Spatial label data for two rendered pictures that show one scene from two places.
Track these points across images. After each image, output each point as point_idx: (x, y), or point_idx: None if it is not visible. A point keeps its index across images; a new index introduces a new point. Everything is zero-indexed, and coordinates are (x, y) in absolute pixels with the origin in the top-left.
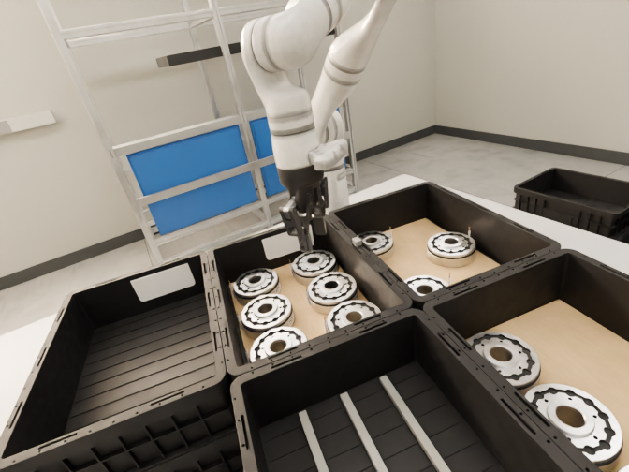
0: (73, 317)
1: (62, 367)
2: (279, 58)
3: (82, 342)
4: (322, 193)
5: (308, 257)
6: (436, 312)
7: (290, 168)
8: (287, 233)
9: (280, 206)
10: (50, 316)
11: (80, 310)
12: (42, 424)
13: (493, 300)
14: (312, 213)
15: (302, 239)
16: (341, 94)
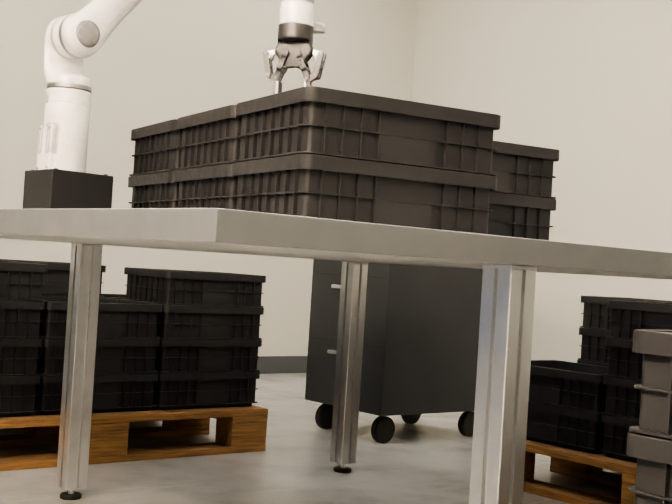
0: (337, 108)
1: (398, 128)
2: None
3: (346, 139)
4: (271, 64)
5: None
6: None
7: (313, 26)
8: (318, 74)
9: (320, 50)
10: (148, 208)
11: (314, 112)
12: (453, 137)
13: None
14: (278, 77)
15: (310, 85)
16: (140, 1)
